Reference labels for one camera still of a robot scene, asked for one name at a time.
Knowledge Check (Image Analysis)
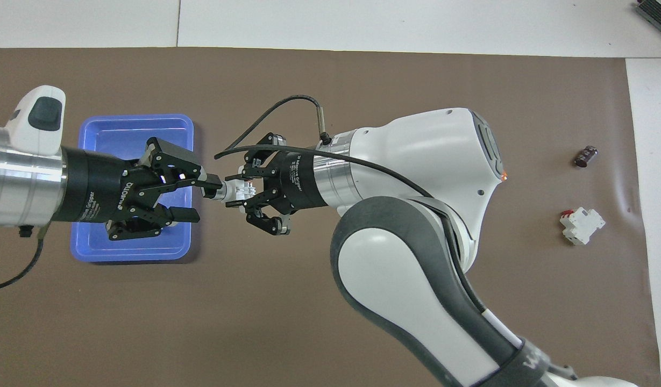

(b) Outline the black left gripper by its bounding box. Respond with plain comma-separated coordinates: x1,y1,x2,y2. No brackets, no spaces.
53,137,224,241

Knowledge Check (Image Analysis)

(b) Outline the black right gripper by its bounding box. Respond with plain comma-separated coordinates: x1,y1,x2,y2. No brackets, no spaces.
225,133,329,236

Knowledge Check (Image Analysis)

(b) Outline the white orange switch black knob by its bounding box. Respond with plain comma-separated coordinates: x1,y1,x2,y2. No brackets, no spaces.
209,180,255,202

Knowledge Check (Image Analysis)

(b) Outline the blue plastic tray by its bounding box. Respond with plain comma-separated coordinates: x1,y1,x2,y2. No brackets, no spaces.
70,114,195,262

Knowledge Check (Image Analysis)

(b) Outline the brown table mat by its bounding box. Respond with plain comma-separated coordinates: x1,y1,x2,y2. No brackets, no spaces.
0,47,661,387

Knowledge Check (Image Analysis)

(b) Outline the white circuit breaker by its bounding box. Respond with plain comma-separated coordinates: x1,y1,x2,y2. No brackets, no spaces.
559,207,606,246

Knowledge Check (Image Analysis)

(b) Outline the small black terminal block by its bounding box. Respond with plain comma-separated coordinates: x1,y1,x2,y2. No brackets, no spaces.
574,145,599,168

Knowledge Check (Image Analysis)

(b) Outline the gray ribbed device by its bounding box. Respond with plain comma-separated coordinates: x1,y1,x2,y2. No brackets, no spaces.
634,0,661,38

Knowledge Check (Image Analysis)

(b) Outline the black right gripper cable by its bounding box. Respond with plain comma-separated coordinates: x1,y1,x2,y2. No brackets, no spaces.
214,95,434,198

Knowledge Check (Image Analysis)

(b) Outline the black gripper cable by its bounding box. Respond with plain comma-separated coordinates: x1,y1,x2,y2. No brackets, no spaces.
214,95,434,198
0,223,46,292

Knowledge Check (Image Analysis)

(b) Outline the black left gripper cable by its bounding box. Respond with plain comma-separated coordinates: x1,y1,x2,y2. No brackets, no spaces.
0,223,46,292

